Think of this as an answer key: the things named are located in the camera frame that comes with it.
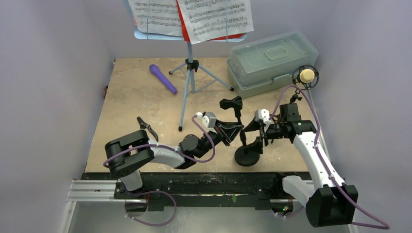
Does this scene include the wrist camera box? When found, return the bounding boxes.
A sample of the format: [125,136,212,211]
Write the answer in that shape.
[196,112,217,129]
[254,109,271,125]

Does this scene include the red folder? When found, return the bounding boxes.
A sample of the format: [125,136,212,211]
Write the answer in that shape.
[176,1,246,42]

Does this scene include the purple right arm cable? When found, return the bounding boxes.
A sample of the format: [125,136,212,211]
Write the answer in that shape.
[269,84,391,231]

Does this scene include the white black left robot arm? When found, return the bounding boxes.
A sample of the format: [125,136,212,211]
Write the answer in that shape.
[103,115,244,199]

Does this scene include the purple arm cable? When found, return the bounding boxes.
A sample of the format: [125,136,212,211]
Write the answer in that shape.
[103,115,216,168]
[269,84,391,231]

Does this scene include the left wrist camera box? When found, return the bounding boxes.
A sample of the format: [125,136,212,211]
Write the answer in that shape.
[196,112,217,129]

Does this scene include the black round-base microphone stand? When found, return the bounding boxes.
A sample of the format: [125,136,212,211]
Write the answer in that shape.
[219,96,260,167]

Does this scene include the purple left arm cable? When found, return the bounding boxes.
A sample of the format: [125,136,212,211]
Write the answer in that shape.
[103,115,216,168]

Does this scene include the black tripod microphone stand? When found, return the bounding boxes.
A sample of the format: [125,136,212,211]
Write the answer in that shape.
[289,84,303,104]

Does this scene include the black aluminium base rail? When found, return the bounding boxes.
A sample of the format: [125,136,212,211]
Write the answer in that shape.
[67,172,312,214]

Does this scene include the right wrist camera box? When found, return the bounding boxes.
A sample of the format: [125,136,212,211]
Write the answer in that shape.
[254,109,271,125]

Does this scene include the translucent green storage box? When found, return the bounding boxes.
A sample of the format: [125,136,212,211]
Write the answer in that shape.
[227,31,319,99]

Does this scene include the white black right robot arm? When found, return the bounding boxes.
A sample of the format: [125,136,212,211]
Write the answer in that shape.
[245,103,359,227]

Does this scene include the light blue music stand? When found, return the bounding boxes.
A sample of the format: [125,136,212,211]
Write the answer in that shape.
[122,0,248,132]

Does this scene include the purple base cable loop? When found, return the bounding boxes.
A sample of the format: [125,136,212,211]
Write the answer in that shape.
[123,189,178,227]

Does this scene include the black pliers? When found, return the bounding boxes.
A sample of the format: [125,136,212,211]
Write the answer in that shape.
[137,116,159,142]

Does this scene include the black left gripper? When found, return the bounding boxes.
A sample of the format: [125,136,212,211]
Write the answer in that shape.
[195,119,243,159]

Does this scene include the left sheet music page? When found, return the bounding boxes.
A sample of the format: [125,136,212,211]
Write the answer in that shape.
[127,0,183,37]

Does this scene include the purple toy microphone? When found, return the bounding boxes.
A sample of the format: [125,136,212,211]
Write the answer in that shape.
[149,64,178,95]

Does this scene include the sheet music page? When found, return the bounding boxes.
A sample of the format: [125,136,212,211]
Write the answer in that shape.
[127,0,183,37]
[177,0,254,44]

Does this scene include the right sheet music page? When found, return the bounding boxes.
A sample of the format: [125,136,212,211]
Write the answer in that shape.
[177,0,254,44]

